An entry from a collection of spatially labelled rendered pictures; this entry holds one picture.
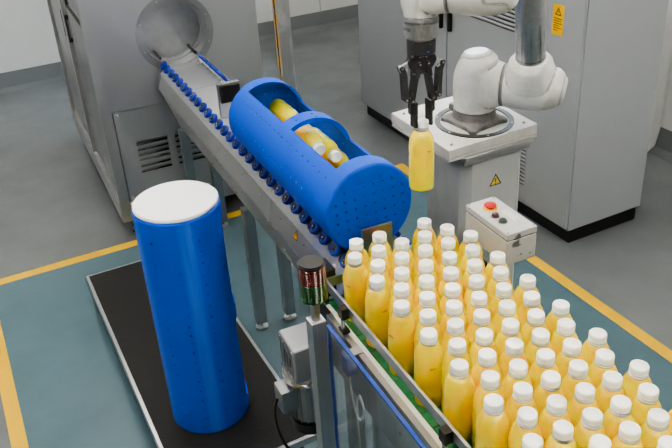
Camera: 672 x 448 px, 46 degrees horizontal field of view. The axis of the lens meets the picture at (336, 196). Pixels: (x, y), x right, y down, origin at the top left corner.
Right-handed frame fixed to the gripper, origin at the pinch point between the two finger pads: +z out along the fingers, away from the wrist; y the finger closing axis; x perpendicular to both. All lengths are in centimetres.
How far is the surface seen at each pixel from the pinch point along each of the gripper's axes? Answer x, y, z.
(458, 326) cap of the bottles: 48, 17, 34
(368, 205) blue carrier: -11.5, 11.4, 29.6
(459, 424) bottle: 62, 25, 48
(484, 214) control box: 8.2, -15.4, 30.4
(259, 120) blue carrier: -71, 25, 19
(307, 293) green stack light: 34, 47, 24
